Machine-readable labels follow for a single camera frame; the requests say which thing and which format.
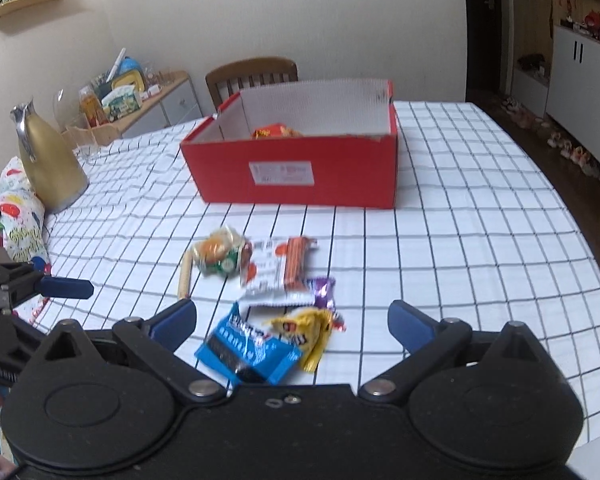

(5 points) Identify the blue cookie packet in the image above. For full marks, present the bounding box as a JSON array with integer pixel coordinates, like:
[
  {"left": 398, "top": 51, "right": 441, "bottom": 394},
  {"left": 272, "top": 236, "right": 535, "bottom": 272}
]
[{"left": 195, "top": 302, "right": 302, "bottom": 386}]

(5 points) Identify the white wooden wall cabinet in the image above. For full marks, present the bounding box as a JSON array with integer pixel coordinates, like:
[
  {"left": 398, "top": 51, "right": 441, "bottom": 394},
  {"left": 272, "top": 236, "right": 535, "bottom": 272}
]
[{"left": 510, "top": 0, "right": 600, "bottom": 181}]

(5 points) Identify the purple candy packet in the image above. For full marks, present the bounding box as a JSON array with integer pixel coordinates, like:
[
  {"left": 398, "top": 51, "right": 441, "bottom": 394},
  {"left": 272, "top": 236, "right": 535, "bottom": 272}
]
[{"left": 307, "top": 276, "right": 337, "bottom": 311}]

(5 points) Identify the green printed tissue box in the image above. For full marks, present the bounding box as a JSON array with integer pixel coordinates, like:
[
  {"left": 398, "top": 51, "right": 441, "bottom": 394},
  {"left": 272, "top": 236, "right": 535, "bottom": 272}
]
[{"left": 101, "top": 86, "right": 143, "bottom": 122}]

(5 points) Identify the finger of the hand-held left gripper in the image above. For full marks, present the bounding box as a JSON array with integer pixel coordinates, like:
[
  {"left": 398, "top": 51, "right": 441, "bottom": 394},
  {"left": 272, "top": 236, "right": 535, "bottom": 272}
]
[{"left": 0, "top": 261, "right": 95, "bottom": 311}]

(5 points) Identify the white cardboard box red trim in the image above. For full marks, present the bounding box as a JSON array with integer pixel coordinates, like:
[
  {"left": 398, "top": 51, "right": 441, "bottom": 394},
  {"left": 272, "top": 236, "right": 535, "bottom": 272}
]
[{"left": 180, "top": 79, "right": 399, "bottom": 210}]

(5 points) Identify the brown wooden chair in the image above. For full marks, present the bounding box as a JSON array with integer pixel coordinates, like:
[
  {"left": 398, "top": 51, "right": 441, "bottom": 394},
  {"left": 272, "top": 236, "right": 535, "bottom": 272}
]
[{"left": 205, "top": 57, "right": 299, "bottom": 111}]

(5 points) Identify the orange ball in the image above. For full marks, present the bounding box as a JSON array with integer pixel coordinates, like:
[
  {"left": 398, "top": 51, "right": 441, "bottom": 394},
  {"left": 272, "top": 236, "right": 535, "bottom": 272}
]
[{"left": 190, "top": 227, "right": 253, "bottom": 276}]

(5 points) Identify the white orange snack packet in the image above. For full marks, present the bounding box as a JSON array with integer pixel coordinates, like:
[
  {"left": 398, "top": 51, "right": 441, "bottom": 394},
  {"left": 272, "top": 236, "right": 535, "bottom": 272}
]
[{"left": 237, "top": 239, "right": 315, "bottom": 308}]

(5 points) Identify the clear drinking glass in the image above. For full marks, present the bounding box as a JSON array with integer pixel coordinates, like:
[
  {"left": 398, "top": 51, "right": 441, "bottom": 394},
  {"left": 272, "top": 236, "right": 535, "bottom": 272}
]
[{"left": 72, "top": 140, "right": 101, "bottom": 165}]

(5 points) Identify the orange bottle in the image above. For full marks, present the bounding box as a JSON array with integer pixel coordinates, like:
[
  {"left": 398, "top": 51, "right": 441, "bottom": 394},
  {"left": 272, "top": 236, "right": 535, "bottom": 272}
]
[{"left": 79, "top": 86, "right": 108, "bottom": 128}]

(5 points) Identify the orange sausage packet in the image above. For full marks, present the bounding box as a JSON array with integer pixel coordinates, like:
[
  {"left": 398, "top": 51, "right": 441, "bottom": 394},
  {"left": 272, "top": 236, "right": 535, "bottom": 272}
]
[{"left": 280, "top": 236, "right": 318, "bottom": 291}]

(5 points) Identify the beige biscuit stick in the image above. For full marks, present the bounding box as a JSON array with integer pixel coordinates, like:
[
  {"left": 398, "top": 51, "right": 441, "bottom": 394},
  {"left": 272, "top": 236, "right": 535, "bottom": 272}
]
[{"left": 177, "top": 252, "right": 193, "bottom": 301}]

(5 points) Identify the dark door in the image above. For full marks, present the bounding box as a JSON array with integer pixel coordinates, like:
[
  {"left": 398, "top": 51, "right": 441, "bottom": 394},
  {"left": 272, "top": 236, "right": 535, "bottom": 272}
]
[{"left": 462, "top": 0, "right": 518, "bottom": 106}]

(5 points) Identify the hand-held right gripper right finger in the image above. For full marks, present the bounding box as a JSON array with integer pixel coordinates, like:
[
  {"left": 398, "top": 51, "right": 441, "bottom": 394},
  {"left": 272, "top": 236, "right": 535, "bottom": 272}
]
[{"left": 358, "top": 299, "right": 556, "bottom": 406}]

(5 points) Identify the colourful dotted printed bag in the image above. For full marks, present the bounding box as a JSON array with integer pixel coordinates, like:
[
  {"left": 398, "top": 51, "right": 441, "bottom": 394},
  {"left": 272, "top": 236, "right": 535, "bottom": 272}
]
[{"left": 0, "top": 156, "right": 53, "bottom": 328}]

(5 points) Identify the blue yellow lunch bag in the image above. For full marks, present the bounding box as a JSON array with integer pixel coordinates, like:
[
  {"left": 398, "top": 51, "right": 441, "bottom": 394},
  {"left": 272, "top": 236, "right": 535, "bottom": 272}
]
[{"left": 105, "top": 57, "right": 148, "bottom": 93}]

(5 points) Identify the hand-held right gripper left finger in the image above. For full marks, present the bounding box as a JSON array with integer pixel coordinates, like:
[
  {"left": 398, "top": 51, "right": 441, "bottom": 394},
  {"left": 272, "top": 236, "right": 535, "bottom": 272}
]
[{"left": 30, "top": 299, "right": 228, "bottom": 406}]

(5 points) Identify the grey wooden sideboard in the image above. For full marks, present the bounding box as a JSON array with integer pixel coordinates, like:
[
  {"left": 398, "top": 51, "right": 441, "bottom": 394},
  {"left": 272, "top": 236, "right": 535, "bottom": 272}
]
[{"left": 62, "top": 71, "right": 203, "bottom": 146}]

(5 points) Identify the row of small shoes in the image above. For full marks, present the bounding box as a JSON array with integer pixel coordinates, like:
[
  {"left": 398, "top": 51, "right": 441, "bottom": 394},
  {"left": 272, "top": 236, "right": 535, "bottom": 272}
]
[{"left": 500, "top": 95, "right": 600, "bottom": 186}]

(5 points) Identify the red orange snack packet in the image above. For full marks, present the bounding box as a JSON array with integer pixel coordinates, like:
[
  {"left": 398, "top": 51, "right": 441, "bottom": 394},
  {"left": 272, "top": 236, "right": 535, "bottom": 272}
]
[{"left": 252, "top": 124, "right": 303, "bottom": 140}]

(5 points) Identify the gold thermos jug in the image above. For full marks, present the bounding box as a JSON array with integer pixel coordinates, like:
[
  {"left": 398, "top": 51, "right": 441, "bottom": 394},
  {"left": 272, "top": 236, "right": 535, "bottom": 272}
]
[{"left": 10, "top": 101, "right": 90, "bottom": 213}]

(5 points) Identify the yellow snack packet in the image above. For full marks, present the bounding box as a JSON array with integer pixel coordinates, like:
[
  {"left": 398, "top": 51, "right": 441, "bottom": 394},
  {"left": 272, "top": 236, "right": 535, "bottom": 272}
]
[{"left": 265, "top": 307, "right": 347, "bottom": 373}]

